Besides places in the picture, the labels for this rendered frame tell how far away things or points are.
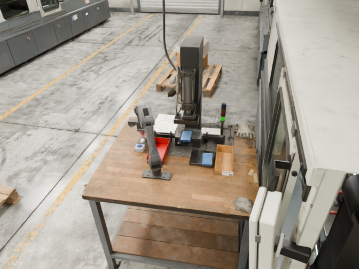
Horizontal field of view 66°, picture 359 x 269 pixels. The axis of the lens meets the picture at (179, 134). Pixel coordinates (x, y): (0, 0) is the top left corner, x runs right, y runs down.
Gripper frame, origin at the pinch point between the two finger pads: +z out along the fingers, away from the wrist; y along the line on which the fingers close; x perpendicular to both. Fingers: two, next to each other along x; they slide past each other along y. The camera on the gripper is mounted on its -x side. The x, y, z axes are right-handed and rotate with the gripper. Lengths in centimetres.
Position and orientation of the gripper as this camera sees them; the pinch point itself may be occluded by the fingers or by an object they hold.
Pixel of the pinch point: (143, 136)
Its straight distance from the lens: 222.7
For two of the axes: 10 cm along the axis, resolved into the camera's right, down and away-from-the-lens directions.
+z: 0.3, 8.3, 5.6
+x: 9.8, 0.8, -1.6
